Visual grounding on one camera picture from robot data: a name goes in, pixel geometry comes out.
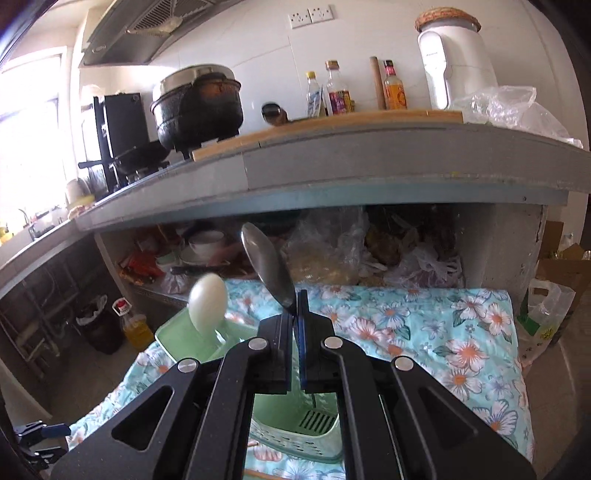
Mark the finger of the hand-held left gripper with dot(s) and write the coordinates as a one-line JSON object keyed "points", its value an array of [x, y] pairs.
{"points": [[55, 431]]}

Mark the floral turquoise blanket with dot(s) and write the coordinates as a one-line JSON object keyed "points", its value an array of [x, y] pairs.
{"points": [[415, 323]]}

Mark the orange sauce bottle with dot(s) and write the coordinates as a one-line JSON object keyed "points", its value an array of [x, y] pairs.
{"points": [[394, 90]]}

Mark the green perforated utensil holder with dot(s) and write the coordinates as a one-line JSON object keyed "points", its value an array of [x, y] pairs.
{"points": [[180, 339]]}

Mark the clear plastic bag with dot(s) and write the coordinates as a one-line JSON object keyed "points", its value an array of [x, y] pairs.
{"points": [[503, 108]]}

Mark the dark sauce bottle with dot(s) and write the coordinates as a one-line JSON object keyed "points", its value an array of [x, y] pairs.
{"points": [[339, 92]]}

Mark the white egg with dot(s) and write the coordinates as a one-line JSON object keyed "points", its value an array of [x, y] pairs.
{"points": [[207, 300]]}

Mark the red snack packets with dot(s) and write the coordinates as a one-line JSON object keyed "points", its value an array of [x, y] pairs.
{"points": [[141, 267]]}

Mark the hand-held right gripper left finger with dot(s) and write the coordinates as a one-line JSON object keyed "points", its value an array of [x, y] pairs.
{"points": [[280, 362]]}

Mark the wooden cutting board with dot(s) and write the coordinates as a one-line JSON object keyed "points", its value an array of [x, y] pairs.
{"points": [[323, 123]]}

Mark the clear bottle yellow cap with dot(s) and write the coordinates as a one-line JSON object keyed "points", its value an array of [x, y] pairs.
{"points": [[316, 99]]}

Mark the metal spoon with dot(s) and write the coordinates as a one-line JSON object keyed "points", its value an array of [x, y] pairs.
{"points": [[264, 258]]}

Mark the cardboard box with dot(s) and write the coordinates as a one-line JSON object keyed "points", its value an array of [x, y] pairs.
{"points": [[565, 267]]}

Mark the black wok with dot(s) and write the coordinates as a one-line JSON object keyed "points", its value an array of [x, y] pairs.
{"points": [[141, 156]]}

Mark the black cooking pot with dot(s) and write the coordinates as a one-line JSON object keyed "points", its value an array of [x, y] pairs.
{"points": [[198, 117]]}

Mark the crumpled clear plastic bags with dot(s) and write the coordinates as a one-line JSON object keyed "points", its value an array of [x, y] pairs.
{"points": [[328, 249]]}

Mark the white flowered bowl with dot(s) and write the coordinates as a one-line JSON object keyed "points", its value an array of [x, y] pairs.
{"points": [[206, 242]]}

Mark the stack of white plates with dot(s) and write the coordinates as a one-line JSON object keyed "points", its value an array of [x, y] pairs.
{"points": [[203, 261]]}

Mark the steel range hood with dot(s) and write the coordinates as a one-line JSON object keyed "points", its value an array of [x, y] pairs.
{"points": [[138, 32]]}

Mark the dark brown kitchen utensil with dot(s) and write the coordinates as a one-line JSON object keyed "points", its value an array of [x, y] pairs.
{"points": [[273, 114]]}

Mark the white kitchen appliance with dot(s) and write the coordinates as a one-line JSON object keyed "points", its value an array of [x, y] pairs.
{"points": [[455, 64]]}

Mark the metal pipe rack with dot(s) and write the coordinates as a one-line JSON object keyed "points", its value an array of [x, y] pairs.
{"points": [[37, 314]]}

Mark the cooking oil bottle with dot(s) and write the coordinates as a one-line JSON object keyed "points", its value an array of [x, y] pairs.
{"points": [[135, 327]]}

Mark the white wall socket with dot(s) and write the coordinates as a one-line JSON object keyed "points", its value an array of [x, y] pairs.
{"points": [[321, 14], [300, 19]]}

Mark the black bin with bag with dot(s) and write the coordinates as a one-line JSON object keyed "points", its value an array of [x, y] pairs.
{"points": [[99, 325]]}

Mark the black stove windshield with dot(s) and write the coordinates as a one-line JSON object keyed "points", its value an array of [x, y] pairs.
{"points": [[123, 122]]}

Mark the wooden rolling pin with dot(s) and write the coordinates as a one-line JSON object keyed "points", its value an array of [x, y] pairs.
{"points": [[377, 85]]}

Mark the white shopping bag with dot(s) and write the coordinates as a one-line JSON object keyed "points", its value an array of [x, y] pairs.
{"points": [[547, 318]]}

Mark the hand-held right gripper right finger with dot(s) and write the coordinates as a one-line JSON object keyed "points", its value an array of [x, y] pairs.
{"points": [[303, 350]]}

